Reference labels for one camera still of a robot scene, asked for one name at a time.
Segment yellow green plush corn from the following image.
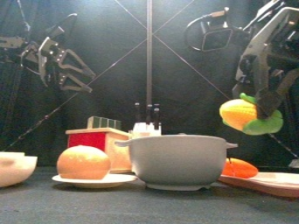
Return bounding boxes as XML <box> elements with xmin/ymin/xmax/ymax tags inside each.
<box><xmin>219</xmin><ymin>92</ymin><xmax>286</xmax><ymax>137</ymax></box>

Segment green ridged block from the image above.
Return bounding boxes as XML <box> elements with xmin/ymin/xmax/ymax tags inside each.
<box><xmin>87</xmin><ymin>115</ymin><xmax>123</xmax><ymax>130</ymax></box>

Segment white knife block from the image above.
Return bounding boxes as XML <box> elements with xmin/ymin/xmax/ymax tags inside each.
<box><xmin>128</xmin><ymin>122</ymin><xmax>163</xmax><ymax>139</ymax></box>

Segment orange toy carrot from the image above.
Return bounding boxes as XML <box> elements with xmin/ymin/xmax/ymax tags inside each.
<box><xmin>221</xmin><ymin>157</ymin><xmax>259</xmax><ymax>179</ymax></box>

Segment wooden box with red side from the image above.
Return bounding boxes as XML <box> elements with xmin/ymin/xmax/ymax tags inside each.
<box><xmin>64</xmin><ymin>127</ymin><xmax>135</xmax><ymax>174</ymax></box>

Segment orange round fruit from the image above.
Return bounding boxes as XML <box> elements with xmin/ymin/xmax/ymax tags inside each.
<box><xmin>56</xmin><ymin>144</ymin><xmax>112</xmax><ymax>180</ymax></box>

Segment wooden tray with white top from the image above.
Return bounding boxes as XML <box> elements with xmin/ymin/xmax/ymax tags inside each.
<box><xmin>217</xmin><ymin>171</ymin><xmax>299</xmax><ymax>200</ymax></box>

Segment grey cooking pot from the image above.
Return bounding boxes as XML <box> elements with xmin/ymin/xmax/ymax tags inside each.
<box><xmin>114</xmin><ymin>133</ymin><xmax>239</xmax><ymax>192</ymax></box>

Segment white bowl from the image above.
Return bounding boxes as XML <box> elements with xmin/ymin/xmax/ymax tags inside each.
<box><xmin>0</xmin><ymin>151</ymin><xmax>40</xmax><ymax>188</ymax></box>

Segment white plate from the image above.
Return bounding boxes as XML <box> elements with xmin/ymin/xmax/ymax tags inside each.
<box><xmin>51</xmin><ymin>172</ymin><xmax>139</xmax><ymax>189</ymax></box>

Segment thin diagonal frame rod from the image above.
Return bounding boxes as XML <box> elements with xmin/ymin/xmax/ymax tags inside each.
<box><xmin>114</xmin><ymin>0</ymin><xmax>299</xmax><ymax>160</ymax></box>
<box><xmin>0</xmin><ymin>0</ymin><xmax>197</xmax><ymax>152</ymax></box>

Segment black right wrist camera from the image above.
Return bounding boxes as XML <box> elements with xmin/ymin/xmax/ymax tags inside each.
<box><xmin>199</xmin><ymin>7</ymin><xmax>237</xmax><ymax>53</ymax></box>

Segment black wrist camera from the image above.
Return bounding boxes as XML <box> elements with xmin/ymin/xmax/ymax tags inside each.
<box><xmin>199</xmin><ymin>7</ymin><xmax>237</xmax><ymax>53</ymax></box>
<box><xmin>46</xmin><ymin>12</ymin><xmax>80</xmax><ymax>39</ymax></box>

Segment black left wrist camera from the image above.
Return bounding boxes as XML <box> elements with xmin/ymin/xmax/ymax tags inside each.
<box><xmin>46</xmin><ymin>12</ymin><xmax>80</xmax><ymax>39</ymax></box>

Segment black camera cable loop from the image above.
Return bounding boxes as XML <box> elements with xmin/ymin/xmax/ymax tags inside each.
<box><xmin>183</xmin><ymin>12</ymin><xmax>221</xmax><ymax>53</ymax></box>

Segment vertical metal frame pole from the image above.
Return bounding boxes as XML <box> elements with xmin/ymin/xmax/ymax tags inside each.
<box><xmin>145</xmin><ymin>0</ymin><xmax>155</xmax><ymax>108</ymax></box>

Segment black knife handle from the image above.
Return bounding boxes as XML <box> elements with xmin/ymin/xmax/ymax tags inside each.
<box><xmin>135</xmin><ymin>101</ymin><xmax>142</xmax><ymax>124</ymax></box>
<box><xmin>154</xmin><ymin>103</ymin><xmax>162</xmax><ymax>130</ymax></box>
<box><xmin>146</xmin><ymin>104</ymin><xmax>154</xmax><ymax>124</ymax></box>

